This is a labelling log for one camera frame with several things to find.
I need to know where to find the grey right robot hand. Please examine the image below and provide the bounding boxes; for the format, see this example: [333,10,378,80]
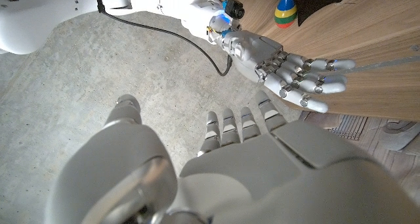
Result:
[222,30,357,114]

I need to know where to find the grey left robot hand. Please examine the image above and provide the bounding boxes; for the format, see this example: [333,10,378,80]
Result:
[44,91,420,224]

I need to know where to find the black paisley bandana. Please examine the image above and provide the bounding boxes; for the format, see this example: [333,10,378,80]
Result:
[293,0,357,27]

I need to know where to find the wooden stick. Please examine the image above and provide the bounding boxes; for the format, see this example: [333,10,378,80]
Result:
[274,0,299,30]

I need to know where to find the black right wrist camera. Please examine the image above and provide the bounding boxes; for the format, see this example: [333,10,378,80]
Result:
[224,0,245,20]

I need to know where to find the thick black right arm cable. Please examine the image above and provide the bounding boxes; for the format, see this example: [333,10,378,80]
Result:
[93,0,234,78]

